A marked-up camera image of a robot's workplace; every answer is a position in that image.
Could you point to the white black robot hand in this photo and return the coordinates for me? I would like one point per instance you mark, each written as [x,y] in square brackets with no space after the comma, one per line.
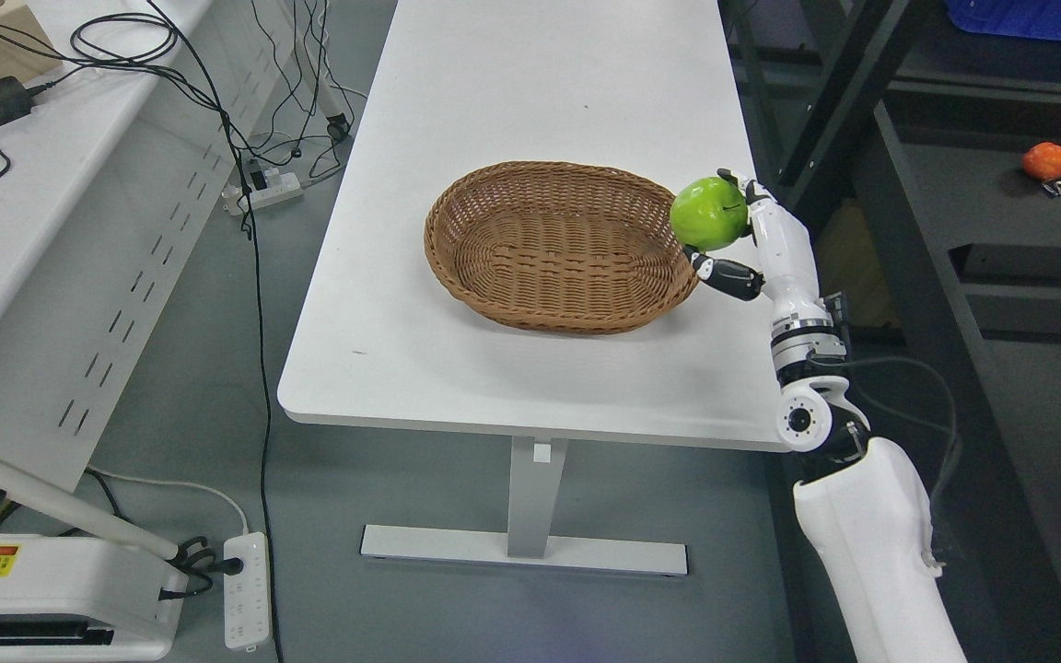
[787,274]

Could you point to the green apple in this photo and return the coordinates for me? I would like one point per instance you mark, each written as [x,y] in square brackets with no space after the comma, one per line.
[709,214]

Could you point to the white robot base unit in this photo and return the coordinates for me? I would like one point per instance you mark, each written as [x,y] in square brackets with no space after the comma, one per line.
[85,600]

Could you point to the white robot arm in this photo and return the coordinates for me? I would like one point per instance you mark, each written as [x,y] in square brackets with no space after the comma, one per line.
[861,502]

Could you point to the black metal shelf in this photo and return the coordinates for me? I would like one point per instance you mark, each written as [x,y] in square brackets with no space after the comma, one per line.
[924,123]

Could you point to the orange toy on shelf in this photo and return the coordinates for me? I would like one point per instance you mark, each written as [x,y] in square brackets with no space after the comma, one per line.
[1043,163]

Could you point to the brown wicker basket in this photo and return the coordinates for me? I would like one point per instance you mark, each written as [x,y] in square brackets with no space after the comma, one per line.
[558,247]

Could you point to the blue bin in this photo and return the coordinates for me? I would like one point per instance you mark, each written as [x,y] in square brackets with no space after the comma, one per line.
[1038,20]

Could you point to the white power strip far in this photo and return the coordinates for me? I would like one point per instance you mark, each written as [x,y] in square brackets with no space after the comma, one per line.
[279,187]

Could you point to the white power strip near base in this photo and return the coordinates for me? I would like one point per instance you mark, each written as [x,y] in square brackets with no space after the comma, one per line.
[247,601]

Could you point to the white perforated desk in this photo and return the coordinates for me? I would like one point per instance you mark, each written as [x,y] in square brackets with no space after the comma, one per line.
[113,178]

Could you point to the white pedestal table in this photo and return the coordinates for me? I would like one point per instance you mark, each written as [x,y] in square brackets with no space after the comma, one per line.
[643,86]

